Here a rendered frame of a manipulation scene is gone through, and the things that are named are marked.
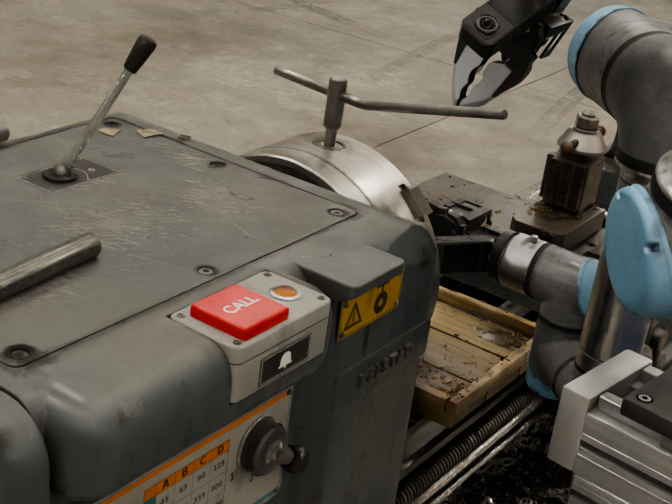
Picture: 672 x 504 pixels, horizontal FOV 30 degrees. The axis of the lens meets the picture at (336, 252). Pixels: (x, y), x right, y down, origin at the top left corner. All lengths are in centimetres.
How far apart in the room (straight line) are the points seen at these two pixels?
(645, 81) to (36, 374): 76
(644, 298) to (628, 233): 6
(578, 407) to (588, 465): 6
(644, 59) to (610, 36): 8
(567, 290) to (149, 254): 64
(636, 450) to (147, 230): 53
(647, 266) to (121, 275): 45
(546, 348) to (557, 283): 9
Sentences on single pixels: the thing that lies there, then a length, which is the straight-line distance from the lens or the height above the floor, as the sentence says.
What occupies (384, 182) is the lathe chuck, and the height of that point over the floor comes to 121.
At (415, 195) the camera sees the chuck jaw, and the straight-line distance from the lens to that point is 155.
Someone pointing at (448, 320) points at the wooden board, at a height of 89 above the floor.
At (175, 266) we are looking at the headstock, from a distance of 113.
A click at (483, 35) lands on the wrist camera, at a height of 143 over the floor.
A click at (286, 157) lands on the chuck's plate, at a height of 124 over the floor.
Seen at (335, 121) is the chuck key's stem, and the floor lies 127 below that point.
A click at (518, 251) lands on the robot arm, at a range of 164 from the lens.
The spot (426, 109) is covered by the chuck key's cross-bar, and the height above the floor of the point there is 133.
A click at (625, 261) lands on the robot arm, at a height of 132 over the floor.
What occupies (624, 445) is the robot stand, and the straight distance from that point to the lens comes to 131.
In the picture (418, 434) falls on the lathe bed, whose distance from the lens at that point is 168.
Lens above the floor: 175
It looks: 24 degrees down
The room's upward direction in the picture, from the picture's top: 8 degrees clockwise
